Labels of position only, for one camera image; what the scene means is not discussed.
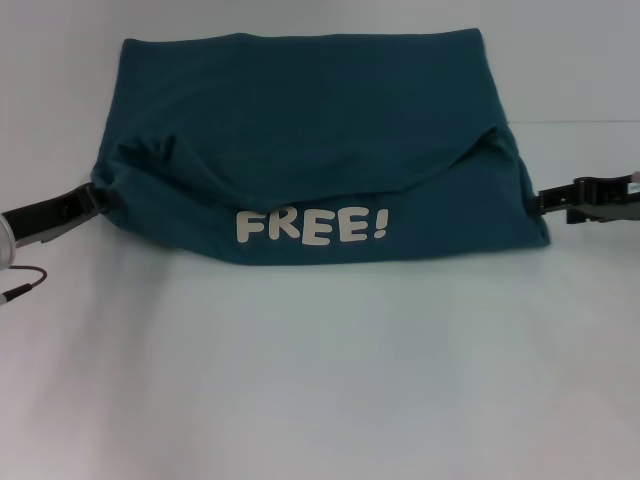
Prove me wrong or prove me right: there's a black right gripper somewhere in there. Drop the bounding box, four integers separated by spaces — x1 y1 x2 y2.
536 171 640 226

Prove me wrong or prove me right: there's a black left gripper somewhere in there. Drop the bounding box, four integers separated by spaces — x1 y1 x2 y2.
0 181 125 247

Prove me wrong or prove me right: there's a teal blue t-shirt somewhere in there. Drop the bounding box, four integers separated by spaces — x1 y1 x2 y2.
88 28 552 261

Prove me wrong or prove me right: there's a dark red-brown cable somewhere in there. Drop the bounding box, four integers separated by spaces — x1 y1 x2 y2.
0 264 49 306

